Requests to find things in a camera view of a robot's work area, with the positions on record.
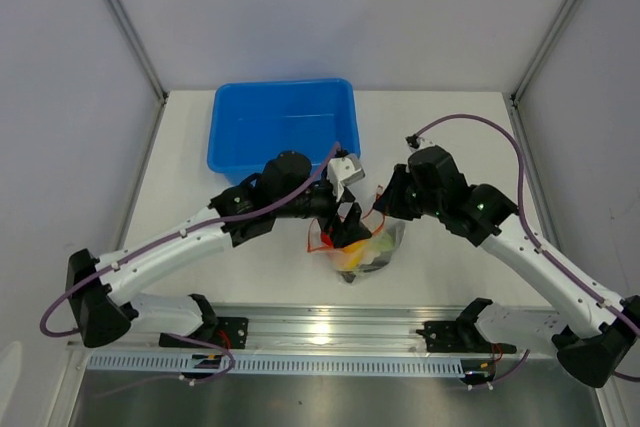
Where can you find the white cauliflower with leaves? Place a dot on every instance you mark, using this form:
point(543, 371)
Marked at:
point(381, 247)

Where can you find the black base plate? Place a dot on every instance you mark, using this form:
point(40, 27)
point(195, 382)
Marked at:
point(454, 337)
point(229, 332)

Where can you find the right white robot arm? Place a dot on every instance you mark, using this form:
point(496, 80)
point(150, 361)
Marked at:
point(591, 329)

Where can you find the blue plastic bin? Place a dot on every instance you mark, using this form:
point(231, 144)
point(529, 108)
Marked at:
point(253, 122)

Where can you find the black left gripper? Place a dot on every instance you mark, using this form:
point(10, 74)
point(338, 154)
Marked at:
point(329, 223)

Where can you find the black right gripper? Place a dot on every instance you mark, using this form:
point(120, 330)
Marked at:
point(392, 203)

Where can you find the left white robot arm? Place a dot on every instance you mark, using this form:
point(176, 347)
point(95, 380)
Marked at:
point(108, 297)

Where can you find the grey toy fish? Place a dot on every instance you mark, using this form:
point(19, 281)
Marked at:
point(366, 268)

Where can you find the orange yellow mango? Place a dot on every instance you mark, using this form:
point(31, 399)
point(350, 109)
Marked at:
point(349, 258)

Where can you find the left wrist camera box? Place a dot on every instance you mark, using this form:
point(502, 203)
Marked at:
point(342, 172)

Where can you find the clear orange-zip plastic bag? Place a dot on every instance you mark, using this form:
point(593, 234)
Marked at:
point(318, 244)

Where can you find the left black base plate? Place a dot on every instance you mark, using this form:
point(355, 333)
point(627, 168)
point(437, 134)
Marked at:
point(229, 332)

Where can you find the white slotted cable duct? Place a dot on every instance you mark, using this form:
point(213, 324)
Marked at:
point(200, 363)

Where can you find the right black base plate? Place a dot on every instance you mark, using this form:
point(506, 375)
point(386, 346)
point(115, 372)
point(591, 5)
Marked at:
point(454, 337)

